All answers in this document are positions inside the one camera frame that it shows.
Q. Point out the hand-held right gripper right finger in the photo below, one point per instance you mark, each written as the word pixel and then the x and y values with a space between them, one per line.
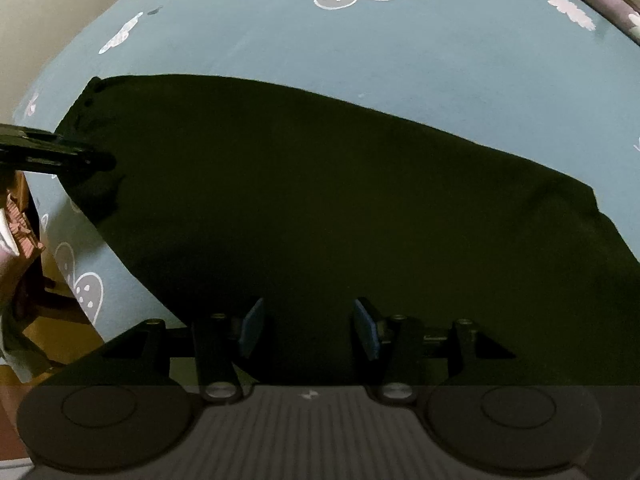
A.
pixel 365 327

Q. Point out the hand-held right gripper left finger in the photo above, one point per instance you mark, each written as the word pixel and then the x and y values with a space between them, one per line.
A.
pixel 252 325

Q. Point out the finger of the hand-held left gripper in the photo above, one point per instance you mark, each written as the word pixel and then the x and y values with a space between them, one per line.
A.
pixel 55 155

